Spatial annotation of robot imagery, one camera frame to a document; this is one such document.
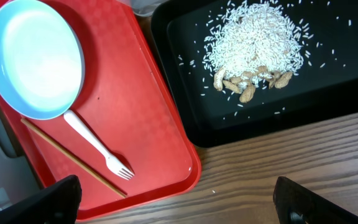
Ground wooden chopstick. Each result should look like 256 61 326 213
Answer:
21 118 126 198

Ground white plastic fork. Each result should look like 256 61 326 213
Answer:
63 110 135 180

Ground large light blue plate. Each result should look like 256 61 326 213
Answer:
0 1 85 120

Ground black food waste tray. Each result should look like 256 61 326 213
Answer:
151 1 358 147

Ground rice and peanut leftovers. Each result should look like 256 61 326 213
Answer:
177 0 352 121

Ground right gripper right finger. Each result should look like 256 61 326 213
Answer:
273 176 358 224

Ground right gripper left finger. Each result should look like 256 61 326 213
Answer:
0 175 82 224

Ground red plastic tray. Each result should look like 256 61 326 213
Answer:
0 0 201 222

